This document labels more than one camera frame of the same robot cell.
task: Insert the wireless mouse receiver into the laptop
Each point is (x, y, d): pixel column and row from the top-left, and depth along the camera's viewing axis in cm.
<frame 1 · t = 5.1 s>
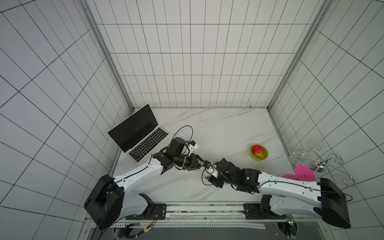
left hand: (201, 168, 74), fingers open
right hand: (205, 173, 77), fingers open
silver laptop black screen: (138, 135, 106), on the table
green bowl: (264, 156, 92), point 3 cm above the table
red apple: (258, 151, 90), point 7 cm above the table

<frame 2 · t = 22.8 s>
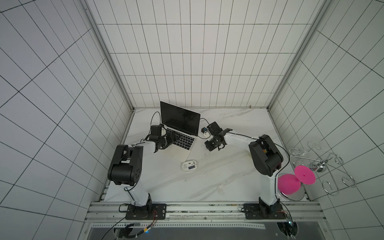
left hand: (176, 140, 96), fingers open
right hand: (203, 146, 98), fingers closed
silver laptop black screen: (185, 123, 116), on the table
white wireless mouse: (189, 165, 88), point 3 cm above the table
clear glass bowl: (293, 197, 78), point 2 cm above the table
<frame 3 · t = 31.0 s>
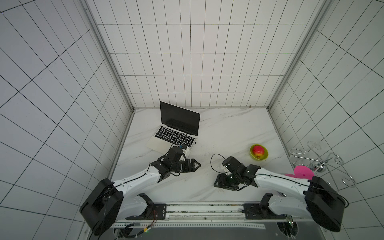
left hand: (193, 168, 81), fingers open
right hand: (214, 187, 79), fingers open
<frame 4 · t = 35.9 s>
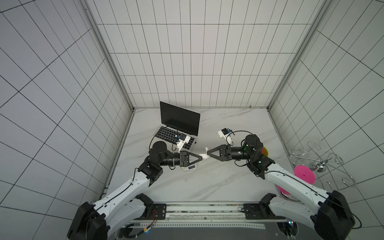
left hand: (198, 161, 66), fingers closed
right hand: (205, 159, 63), fingers open
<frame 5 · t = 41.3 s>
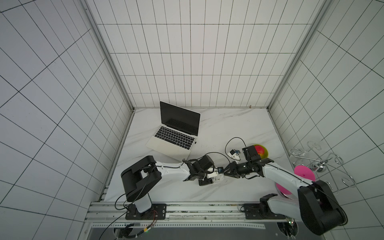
left hand: (205, 177, 85), fingers open
right hand: (220, 173, 80), fingers open
